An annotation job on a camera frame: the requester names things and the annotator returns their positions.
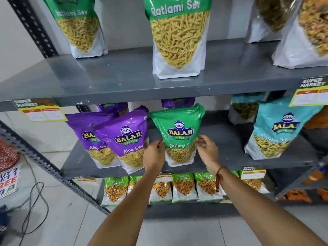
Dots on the person's right hand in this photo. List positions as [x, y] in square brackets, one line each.
[210, 153]

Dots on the person's left hand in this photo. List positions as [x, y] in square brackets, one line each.
[153, 157]

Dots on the person's left fingers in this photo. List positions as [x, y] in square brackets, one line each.
[158, 145]

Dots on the person's right fingers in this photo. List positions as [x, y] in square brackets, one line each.
[201, 142]

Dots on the person's right forearm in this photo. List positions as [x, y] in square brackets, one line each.
[256, 210]

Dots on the person's left forearm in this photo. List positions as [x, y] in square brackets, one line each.
[128, 210]

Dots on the yellow shelf price label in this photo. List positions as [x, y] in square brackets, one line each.
[42, 110]
[166, 178]
[253, 172]
[311, 93]
[85, 180]

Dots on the purple snack bag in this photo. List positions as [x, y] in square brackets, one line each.
[125, 135]
[112, 107]
[82, 133]
[176, 102]

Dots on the red thread wristband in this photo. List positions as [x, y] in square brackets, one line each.
[219, 176]

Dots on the row of small green packets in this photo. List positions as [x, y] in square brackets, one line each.
[184, 188]

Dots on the teal snack bag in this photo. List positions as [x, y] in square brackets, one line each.
[243, 107]
[279, 128]

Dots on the grey metal shelf rack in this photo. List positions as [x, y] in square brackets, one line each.
[123, 72]

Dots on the large green snack bag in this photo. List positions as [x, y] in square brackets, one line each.
[178, 40]
[76, 25]

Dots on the small orange snack packet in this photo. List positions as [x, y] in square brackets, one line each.
[294, 196]
[322, 194]
[316, 176]

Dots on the orange snack bag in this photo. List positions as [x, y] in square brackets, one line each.
[317, 119]

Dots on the clear bag of dark snack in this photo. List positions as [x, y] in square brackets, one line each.
[266, 17]

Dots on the white bag of orange mix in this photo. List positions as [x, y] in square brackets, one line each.
[305, 38]

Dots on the red mesh sack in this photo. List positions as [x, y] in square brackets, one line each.
[7, 154]

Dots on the white promo sign board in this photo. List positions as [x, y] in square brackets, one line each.
[9, 181]

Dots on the blue device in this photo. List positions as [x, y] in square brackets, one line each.
[4, 219]

